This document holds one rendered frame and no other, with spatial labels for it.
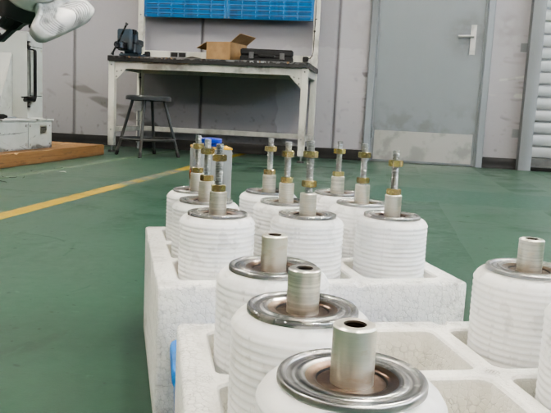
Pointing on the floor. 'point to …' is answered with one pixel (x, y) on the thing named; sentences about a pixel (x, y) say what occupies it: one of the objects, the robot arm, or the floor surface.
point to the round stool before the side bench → (143, 124)
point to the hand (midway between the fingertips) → (8, 42)
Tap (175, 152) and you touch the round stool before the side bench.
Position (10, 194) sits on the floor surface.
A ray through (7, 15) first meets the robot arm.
